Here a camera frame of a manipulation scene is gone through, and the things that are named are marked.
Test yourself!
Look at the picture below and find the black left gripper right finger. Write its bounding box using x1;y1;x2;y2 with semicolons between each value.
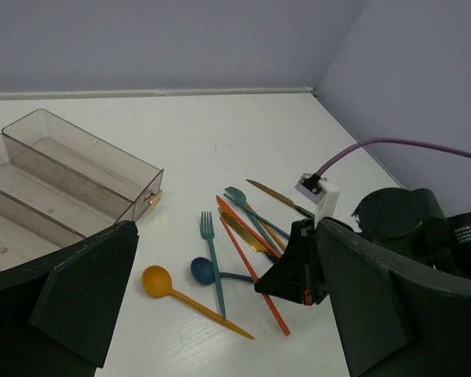
316;220;471;376

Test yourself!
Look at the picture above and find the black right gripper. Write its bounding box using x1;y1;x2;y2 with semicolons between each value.
254;219;328;306

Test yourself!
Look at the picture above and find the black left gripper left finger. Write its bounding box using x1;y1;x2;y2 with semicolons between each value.
0;221;139;376

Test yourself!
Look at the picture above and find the teal chopstick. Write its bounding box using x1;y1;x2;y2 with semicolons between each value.
223;193;290;239

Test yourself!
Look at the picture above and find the dark blue plastic spoon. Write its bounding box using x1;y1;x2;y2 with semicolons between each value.
190;257;254;285

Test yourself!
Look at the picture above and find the teal spatula fork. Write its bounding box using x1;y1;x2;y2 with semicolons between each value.
224;186;283;256

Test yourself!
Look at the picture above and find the teal plastic fork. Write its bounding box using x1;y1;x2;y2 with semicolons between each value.
199;211;227;320

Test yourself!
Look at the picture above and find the yellow plastic spoon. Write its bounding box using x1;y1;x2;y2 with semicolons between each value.
141;265;254;339

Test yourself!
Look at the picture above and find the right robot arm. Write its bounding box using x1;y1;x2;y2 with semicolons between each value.
254;188;471;306

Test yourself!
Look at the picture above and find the clear tray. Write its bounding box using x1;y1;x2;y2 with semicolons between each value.
0;134;131;238
0;191;85;272

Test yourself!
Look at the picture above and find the orange plastic knife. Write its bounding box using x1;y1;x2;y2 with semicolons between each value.
216;196;280;262

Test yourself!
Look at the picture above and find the clear tray far end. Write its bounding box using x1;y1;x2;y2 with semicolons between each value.
2;109;164;222

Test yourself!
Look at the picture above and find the gold knife dark handle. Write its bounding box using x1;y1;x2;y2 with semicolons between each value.
218;207;279;263

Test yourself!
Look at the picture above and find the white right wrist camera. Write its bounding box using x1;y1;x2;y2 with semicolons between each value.
295;174;340;226

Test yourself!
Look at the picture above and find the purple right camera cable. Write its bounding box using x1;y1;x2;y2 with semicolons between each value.
316;137;471;177

